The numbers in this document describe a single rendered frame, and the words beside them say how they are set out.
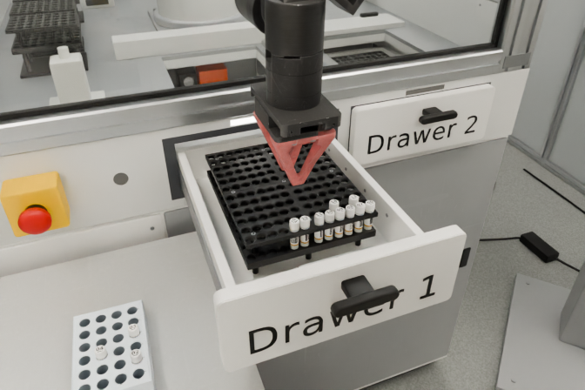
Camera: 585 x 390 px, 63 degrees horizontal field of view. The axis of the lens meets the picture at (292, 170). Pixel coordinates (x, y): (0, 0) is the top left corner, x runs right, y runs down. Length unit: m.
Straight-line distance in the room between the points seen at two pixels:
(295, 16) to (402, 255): 0.27
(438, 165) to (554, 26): 1.65
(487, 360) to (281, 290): 1.24
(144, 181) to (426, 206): 0.58
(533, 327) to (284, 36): 1.47
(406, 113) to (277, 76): 0.44
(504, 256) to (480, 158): 1.01
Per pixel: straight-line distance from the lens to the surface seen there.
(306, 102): 0.48
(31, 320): 0.76
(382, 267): 0.54
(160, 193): 0.80
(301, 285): 0.50
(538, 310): 1.83
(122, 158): 0.75
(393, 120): 0.86
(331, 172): 0.70
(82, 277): 0.80
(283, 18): 0.45
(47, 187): 0.73
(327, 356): 1.26
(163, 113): 0.73
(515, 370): 1.65
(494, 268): 1.98
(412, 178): 0.99
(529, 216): 2.30
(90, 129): 0.73
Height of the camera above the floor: 1.28
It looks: 33 degrees down
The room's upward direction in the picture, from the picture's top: straight up
